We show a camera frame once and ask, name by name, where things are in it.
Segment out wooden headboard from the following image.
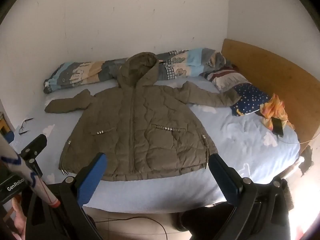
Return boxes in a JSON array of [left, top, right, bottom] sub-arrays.
[[221, 39, 320, 155]]

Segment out patchwork cartoon quilt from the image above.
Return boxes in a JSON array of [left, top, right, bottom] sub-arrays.
[[43, 47, 233, 94]]

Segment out black frame eyeglasses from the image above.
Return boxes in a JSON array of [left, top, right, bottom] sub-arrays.
[[19, 118, 34, 135]]

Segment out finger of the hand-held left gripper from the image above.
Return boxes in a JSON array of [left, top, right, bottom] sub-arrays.
[[21, 134, 48, 178]]

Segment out blue star print pillow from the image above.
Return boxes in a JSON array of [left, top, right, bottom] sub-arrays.
[[229, 83, 272, 117]]

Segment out black floor cable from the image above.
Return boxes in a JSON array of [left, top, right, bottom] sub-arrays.
[[95, 216, 168, 240]]

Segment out orange yellow cloth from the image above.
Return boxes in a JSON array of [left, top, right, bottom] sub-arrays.
[[259, 93, 295, 132]]

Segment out olive quilted hooded jacket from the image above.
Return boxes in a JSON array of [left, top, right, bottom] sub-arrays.
[[44, 52, 243, 182]]

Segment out wooden shelf unit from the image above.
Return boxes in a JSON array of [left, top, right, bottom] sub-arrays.
[[0, 112, 12, 135]]

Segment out thin white charging cable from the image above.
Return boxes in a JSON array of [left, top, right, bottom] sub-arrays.
[[277, 131, 320, 146]]

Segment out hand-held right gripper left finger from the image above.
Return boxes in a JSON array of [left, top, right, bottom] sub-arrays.
[[25, 152, 108, 240]]

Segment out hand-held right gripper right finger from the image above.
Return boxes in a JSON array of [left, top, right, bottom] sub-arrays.
[[208, 153, 292, 240]]

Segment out black smartphone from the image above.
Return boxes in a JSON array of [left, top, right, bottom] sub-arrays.
[[272, 117, 284, 137]]

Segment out red striped pillow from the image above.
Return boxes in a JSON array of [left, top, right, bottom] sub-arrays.
[[202, 65, 250, 93]]

